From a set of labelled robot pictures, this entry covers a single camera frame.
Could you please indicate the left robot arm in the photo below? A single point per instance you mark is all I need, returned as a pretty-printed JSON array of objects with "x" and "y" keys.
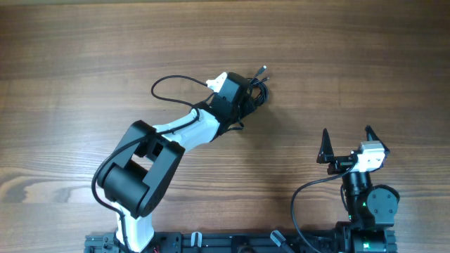
[{"x": 132, "y": 180}]

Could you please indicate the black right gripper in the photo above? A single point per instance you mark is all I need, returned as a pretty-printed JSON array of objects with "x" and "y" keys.
[{"x": 326, "y": 156}]

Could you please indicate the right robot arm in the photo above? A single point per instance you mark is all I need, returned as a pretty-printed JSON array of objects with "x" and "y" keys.
[{"x": 371, "y": 208}]

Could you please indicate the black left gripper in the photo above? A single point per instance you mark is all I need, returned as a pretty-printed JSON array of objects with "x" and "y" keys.
[{"x": 245, "y": 99}]

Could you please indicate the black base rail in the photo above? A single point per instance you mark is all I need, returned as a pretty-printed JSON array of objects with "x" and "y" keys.
[{"x": 246, "y": 242}]

